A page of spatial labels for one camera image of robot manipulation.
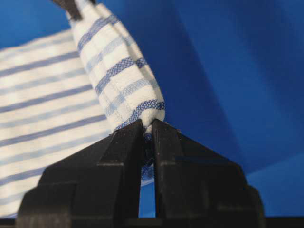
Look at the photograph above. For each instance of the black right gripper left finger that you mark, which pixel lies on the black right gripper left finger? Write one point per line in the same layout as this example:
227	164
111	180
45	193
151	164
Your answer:
97	187

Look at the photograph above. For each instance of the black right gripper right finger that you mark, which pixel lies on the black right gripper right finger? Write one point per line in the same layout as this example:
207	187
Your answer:
198	188

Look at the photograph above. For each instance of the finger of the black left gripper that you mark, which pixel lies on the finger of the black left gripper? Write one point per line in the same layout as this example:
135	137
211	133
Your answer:
70	7

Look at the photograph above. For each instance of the blue white striped towel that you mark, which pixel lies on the blue white striped towel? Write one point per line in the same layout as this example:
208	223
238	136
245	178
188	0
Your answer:
62	93

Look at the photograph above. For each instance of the blue table cloth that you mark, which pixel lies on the blue table cloth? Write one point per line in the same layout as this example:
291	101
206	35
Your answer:
231	72

